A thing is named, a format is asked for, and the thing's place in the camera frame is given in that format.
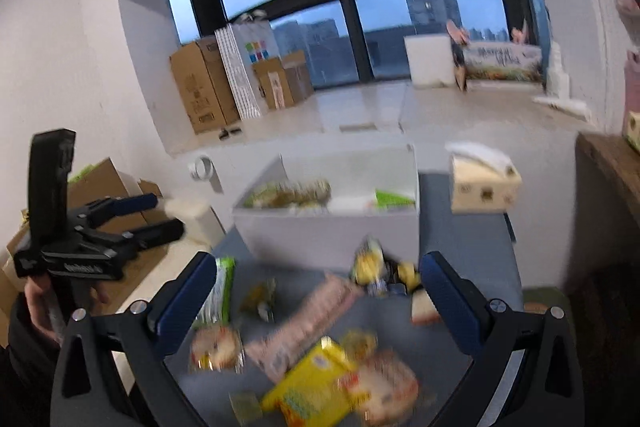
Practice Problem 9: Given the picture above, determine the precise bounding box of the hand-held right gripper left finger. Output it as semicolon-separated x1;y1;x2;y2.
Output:
50;251;218;427

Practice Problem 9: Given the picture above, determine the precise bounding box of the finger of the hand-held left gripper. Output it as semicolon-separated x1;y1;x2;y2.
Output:
70;193;160;230
82;218;186;258

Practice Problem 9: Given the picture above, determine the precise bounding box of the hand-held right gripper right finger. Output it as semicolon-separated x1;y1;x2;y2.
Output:
419;251;586;427

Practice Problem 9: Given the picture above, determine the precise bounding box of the small red white packet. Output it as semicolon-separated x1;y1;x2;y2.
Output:
411;289;441;325

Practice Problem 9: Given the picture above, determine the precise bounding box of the green white snack packet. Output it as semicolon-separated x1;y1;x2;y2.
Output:
195;257;237;328

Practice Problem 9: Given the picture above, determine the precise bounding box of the yellow black snack packet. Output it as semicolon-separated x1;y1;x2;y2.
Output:
385;259;421;294
352;237;386;284

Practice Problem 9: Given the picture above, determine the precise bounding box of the small round pastry packet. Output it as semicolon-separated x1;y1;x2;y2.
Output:
189;324;246;374

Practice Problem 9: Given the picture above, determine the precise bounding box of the pale yellow snack packet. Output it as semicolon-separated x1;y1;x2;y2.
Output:
340;329;378;358

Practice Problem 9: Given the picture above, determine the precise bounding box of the large round pastry packet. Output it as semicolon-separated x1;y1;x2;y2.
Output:
340;349;421;425

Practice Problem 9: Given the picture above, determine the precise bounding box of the small pale green packet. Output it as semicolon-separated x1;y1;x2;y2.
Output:
229;391;263;425

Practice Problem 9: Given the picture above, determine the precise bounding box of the long pink snack packet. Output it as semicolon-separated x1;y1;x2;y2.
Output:
245;272;366;383

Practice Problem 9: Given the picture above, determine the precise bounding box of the white storage box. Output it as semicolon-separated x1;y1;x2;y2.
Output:
231;143;420;280

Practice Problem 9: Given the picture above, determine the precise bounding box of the person's left hand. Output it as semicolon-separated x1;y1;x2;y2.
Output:
24;277;110;347

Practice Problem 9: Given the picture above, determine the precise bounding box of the cardboard box at left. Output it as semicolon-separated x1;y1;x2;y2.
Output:
0;157;168;335

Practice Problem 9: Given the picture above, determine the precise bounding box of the cream ottoman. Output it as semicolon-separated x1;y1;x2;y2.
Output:
164;197;227;254

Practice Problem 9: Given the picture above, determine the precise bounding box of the blue grey tablecloth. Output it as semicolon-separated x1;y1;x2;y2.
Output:
165;172;526;427

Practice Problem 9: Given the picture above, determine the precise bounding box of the tape roll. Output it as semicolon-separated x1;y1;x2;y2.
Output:
189;155;223;194

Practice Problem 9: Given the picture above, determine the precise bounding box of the cream tissue box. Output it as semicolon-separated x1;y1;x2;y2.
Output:
446;141;522;214

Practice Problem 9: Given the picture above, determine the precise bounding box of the flat green snack packet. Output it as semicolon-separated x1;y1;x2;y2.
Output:
375;189;417;210

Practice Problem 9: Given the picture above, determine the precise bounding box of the tall cardboard box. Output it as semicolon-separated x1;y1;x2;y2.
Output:
170;36;242;135

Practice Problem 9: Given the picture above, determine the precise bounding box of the brown green snack packet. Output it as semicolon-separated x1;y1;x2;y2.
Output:
244;179;332;211

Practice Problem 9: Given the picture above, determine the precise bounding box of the white patterned paper bag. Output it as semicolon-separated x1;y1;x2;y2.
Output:
215;14;281;120

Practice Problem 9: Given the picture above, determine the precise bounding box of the red print cardboard box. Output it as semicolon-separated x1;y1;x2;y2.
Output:
251;57;296;110

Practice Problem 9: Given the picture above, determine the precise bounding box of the brown wooden cabinet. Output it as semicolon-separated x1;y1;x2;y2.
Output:
575;132;640;260

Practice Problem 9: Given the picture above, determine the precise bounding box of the plain cardboard box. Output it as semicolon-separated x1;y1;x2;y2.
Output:
282;51;315;105

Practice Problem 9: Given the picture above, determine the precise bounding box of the flat white foam piece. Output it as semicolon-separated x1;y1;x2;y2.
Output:
532;96;592;118

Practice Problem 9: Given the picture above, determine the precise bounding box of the white foam board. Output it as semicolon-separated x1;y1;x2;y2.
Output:
405;34;463;88

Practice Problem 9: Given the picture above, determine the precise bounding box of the landscape print banner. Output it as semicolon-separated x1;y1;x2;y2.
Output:
462;42;544;82

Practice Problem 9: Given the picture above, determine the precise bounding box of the white foam stack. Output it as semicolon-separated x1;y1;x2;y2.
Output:
545;42;572;100

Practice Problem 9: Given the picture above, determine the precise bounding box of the green white carton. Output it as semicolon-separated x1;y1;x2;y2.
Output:
622;109;640;155

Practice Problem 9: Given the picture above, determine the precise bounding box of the cardboard figure standee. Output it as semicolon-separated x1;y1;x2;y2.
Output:
447;19;473;92

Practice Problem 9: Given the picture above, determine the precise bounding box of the pink container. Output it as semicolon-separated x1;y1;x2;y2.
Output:
625;49;640;108

